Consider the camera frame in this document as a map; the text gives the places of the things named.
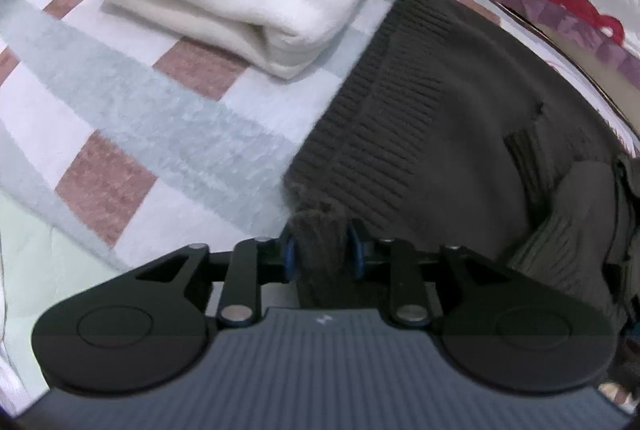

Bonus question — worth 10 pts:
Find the dark brown knit sweater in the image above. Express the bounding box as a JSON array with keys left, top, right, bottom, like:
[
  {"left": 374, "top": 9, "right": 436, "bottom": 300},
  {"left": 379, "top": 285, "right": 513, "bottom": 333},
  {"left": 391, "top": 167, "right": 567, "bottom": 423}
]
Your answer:
[{"left": 284, "top": 0, "right": 639, "bottom": 329}]

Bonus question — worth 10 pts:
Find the checkered plush dog blanket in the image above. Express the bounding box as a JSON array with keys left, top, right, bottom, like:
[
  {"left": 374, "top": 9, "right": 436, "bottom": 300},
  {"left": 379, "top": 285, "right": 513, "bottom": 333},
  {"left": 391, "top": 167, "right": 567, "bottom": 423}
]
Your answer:
[{"left": 1, "top": 0, "right": 393, "bottom": 412}]

